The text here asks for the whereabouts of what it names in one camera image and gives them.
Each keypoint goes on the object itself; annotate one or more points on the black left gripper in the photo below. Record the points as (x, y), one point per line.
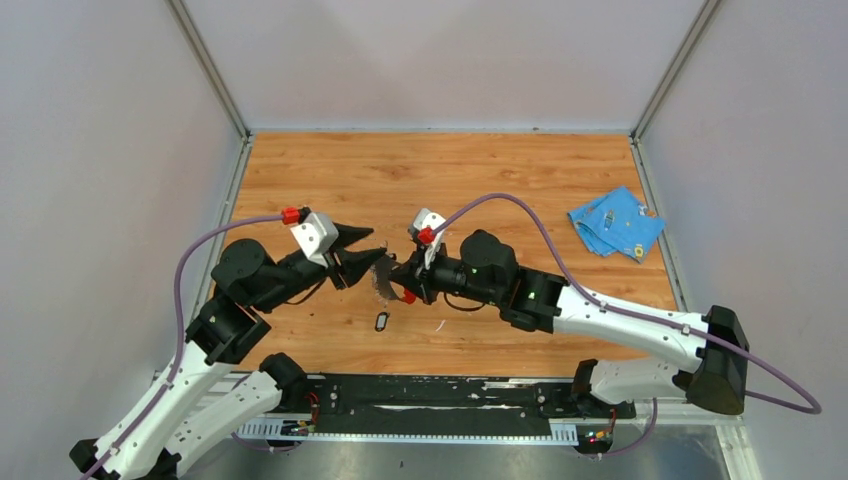
(355, 264)

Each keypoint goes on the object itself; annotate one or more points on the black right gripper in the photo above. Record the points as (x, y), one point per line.
(415, 274)

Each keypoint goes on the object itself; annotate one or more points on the keyring holder with red handle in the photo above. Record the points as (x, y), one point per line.
(387, 289)

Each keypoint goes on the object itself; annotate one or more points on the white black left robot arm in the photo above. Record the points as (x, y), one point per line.
(167, 430)

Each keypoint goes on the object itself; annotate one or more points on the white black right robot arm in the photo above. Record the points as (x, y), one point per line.
(699, 358)

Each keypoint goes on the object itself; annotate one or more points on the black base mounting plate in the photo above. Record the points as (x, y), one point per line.
(447, 405)

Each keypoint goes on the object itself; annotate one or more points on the blue patterned cloth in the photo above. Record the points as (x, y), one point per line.
(617, 222)

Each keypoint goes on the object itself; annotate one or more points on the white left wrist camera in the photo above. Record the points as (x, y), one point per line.
(315, 237)

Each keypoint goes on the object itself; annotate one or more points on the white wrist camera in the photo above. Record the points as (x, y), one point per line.
(422, 230)
(315, 237)

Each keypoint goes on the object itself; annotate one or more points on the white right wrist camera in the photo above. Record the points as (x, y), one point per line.
(422, 230)

